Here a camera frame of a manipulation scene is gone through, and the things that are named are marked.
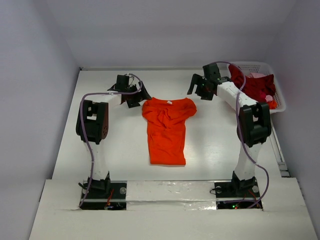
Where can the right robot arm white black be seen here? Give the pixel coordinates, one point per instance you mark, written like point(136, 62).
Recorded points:
point(253, 127)

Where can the small orange garment in basket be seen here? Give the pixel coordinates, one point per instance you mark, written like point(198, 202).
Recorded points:
point(272, 104)

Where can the orange t shirt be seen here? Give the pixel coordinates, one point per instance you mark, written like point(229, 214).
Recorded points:
point(166, 129)

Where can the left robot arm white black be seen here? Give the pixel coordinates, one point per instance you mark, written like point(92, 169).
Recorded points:
point(92, 124)

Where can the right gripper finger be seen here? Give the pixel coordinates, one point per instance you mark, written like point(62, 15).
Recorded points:
point(194, 81)
point(206, 94)

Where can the white plastic basket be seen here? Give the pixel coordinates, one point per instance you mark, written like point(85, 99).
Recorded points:
point(246, 67)

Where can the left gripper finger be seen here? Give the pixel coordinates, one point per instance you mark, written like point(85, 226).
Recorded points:
point(144, 95)
point(132, 101)

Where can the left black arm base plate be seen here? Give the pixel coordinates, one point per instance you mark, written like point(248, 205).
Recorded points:
point(113, 199)

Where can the dark red t shirt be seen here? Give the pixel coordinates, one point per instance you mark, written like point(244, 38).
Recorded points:
point(260, 89)

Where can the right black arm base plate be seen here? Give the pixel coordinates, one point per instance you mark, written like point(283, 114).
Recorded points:
point(229, 199)

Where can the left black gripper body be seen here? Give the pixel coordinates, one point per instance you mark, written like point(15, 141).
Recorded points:
point(131, 88)

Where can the pink garment in basket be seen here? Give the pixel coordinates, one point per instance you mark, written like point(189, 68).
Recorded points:
point(256, 75)

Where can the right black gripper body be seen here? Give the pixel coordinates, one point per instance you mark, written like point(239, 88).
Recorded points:
point(201, 86)

